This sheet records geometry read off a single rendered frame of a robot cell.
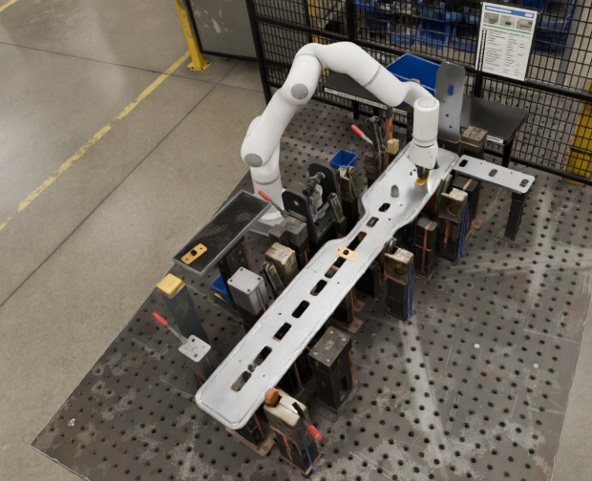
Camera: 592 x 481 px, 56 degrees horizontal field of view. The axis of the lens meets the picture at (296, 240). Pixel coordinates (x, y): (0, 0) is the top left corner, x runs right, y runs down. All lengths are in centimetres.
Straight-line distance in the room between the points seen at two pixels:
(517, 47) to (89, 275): 264
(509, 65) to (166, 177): 248
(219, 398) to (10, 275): 243
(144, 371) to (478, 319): 126
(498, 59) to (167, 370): 178
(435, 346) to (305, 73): 106
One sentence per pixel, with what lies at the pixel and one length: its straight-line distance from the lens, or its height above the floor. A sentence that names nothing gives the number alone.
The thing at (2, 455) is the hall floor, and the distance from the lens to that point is 322.
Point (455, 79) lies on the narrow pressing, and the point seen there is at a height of 128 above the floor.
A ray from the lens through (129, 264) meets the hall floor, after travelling 358.
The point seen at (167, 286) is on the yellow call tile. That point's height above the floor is 116.
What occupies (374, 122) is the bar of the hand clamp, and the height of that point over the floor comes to 121.
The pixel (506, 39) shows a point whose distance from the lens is 244.
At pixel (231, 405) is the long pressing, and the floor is 100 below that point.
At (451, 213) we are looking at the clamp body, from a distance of 216.
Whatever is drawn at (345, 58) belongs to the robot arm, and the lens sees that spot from 188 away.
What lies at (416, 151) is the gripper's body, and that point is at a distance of 211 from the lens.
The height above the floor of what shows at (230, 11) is 56.
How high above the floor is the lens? 250
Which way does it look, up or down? 48 degrees down
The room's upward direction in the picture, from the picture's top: 11 degrees counter-clockwise
